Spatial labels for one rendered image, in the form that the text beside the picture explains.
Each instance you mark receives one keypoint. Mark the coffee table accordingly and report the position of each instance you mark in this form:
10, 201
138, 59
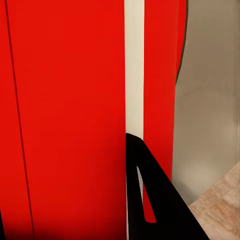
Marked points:
206, 135

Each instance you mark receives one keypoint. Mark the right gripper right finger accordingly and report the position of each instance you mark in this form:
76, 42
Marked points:
174, 220

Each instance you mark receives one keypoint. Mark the radio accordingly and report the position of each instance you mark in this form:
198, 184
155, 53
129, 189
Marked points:
76, 76

